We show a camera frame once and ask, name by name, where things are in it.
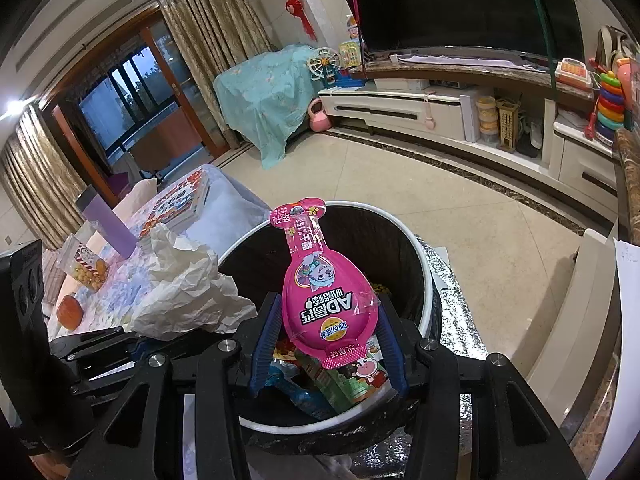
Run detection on red apple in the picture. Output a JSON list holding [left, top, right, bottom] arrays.
[[56, 294, 83, 332]]

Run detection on white trash bin black liner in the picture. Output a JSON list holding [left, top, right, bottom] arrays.
[[215, 200, 443, 456]]

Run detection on black flat screen television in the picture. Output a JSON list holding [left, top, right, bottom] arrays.
[[327, 0, 586, 63]]

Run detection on wooden sliding glass door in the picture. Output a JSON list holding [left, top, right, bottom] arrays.
[[52, 2, 221, 186]]

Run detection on beige backpack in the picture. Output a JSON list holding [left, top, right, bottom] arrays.
[[595, 25, 633, 73]]

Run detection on thin pink rod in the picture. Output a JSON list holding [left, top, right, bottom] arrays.
[[344, 0, 370, 82]]

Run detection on stacked yellow containers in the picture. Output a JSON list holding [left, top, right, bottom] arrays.
[[475, 96, 500, 148]]

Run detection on purple bottle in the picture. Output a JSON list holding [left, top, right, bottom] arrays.
[[75, 185, 138, 257]]

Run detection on wooden slatted holder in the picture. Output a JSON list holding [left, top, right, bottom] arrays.
[[497, 100, 521, 153]]

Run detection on beige patterned curtain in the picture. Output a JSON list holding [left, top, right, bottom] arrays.
[[0, 105, 86, 251], [156, 0, 278, 148]]

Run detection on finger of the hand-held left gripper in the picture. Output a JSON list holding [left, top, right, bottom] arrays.
[[67, 352, 151, 402], [49, 326, 145, 361]]

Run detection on silver foil mat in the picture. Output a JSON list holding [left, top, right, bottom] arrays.
[[345, 240, 486, 480]]

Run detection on rainbow stacking ring toy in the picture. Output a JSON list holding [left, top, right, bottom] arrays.
[[592, 71, 626, 136]]

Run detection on teal cloth cover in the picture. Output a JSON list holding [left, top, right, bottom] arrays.
[[214, 44, 326, 171]]

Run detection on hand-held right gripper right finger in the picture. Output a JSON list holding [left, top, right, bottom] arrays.
[[372, 305, 586, 480]]

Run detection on white paper sheet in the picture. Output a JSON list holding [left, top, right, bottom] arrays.
[[612, 237, 640, 411]]

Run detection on toy ferris wheel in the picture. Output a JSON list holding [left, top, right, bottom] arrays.
[[307, 47, 366, 88]]

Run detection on brown marble side table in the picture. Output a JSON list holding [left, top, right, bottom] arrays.
[[525, 127, 640, 480]]

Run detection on orange toy cash register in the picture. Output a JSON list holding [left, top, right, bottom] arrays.
[[555, 57, 593, 92]]

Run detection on white television cabinet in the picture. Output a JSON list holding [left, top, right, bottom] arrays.
[[319, 52, 626, 196]]

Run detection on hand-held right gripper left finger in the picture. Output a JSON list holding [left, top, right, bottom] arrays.
[[75, 290, 286, 480]]

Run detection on pink kettlebell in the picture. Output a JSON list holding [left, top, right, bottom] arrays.
[[306, 99, 331, 133]]

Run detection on pink snack packet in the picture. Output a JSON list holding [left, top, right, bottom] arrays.
[[269, 200, 382, 370]]

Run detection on clear snack jar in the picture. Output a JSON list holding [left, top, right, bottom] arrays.
[[57, 235, 110, 292]]

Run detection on green snack box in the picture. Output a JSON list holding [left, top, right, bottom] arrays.
[[295, 337, 391, 413]]

